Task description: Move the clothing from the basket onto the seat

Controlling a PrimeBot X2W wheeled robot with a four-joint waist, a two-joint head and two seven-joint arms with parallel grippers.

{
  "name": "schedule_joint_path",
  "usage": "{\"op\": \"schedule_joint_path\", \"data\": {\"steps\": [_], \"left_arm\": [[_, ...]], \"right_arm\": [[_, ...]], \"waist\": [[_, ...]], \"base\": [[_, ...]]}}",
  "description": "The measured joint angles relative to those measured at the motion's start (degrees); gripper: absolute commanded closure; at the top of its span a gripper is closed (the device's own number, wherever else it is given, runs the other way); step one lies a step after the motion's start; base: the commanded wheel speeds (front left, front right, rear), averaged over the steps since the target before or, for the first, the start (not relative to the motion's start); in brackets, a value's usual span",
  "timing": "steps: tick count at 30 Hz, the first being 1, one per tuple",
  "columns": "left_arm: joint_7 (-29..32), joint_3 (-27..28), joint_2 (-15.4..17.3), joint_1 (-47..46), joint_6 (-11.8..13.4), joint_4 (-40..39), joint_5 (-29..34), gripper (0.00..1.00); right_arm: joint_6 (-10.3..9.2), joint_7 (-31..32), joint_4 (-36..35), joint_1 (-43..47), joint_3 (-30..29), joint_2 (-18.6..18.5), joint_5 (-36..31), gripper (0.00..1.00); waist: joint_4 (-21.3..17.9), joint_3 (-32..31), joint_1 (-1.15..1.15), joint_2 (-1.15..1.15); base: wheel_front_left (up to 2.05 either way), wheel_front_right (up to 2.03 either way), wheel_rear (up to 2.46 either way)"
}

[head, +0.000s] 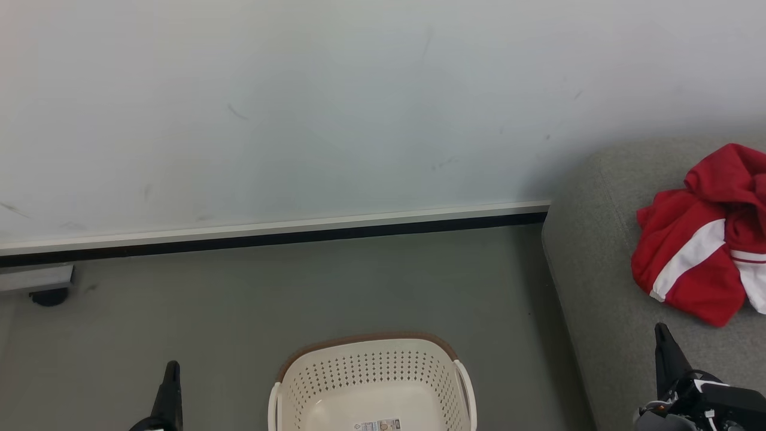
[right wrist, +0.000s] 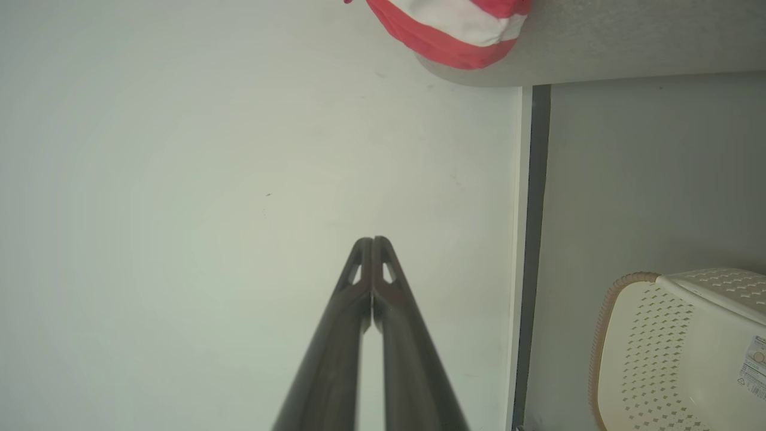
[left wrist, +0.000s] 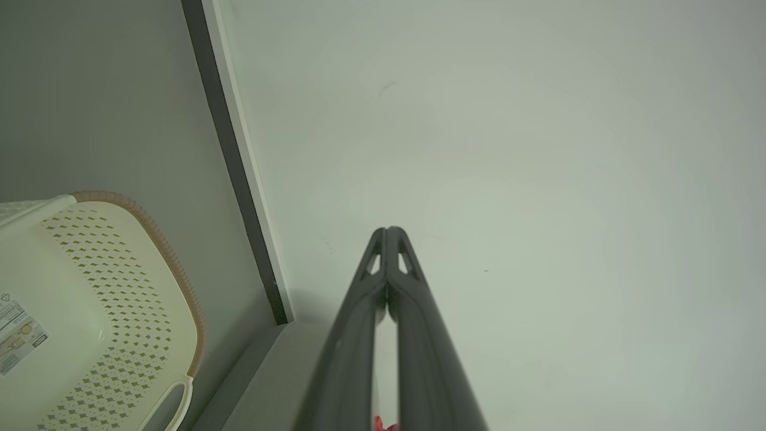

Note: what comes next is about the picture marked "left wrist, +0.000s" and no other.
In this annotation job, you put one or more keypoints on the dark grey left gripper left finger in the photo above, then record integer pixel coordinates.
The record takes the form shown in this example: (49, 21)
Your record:
(353, 347)

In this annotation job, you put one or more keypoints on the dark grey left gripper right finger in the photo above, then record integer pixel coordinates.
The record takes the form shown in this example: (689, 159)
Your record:
(431, 359)

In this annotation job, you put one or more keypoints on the red clothing piece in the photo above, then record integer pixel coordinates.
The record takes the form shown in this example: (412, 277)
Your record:
(383, 425)

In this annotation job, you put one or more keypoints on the cream laundry basket brown rim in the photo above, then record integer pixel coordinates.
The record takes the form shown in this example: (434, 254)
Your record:
(90, 311)

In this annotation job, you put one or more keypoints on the white and black skirting board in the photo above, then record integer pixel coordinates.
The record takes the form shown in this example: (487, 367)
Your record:
(233, 155)

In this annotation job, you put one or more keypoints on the printed label sticker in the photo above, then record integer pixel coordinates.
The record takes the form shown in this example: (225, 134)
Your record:
(18, 335)

